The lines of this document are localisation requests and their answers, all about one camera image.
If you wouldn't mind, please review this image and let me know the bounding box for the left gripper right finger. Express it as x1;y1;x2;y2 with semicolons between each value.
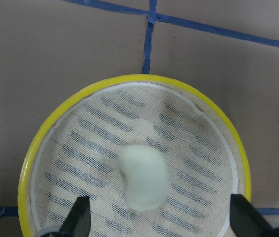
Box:
230;194;279;237

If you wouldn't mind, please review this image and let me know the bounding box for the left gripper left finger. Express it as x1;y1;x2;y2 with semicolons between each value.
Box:
59;196;91;237

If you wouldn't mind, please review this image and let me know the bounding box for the white steamed bun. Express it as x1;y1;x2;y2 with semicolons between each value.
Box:
117;145;168;212

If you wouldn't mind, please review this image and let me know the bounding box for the yellow steamer layer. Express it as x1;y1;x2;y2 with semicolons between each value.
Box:
18;74;251;237

